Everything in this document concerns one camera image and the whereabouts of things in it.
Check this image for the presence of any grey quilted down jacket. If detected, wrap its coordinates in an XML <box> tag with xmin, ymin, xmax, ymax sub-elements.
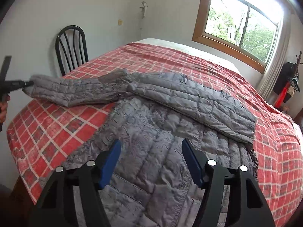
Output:
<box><xmin>24</xmin><ymin>69</ymin><xmax>258</xmax><ymax>226</ymax></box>

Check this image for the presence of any coat rack with clothes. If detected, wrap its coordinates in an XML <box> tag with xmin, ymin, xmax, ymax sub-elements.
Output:
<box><xmin>273</xmin><ymin>51</ymin><xmax>302</xmax><ymax>110</ymax></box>

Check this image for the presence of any left hand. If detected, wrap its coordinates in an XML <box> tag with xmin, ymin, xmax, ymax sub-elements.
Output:
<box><xmin>0</xmin><ymin>94</ymin><xmax>10</xmax><ymax>124</ymax></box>

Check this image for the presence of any red plaid bed blanket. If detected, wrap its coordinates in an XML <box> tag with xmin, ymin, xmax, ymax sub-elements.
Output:
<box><xmin>7</xmin><ymin>43</ymin><xmax>302</xmax><ymax>226</ymax></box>

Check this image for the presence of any grey curtain by head window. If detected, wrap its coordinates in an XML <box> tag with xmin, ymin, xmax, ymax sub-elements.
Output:
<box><xmin>256</xmin><ymin>8</ymin><xmax>291</xmax><ymax>100</ymax></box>

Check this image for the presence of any wooden framed head window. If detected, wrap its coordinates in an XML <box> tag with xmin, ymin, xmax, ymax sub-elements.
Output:
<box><xmin>192</xmin><ymin>0</ymin><xmax>284</xmax><ymax>73</ymax></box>

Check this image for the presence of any white wall fixture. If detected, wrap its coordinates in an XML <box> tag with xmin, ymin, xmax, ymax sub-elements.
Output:
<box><xmin>140</xmin><ymin>1</ymin><xmax>148</xmax><ymax>18</ymax></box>

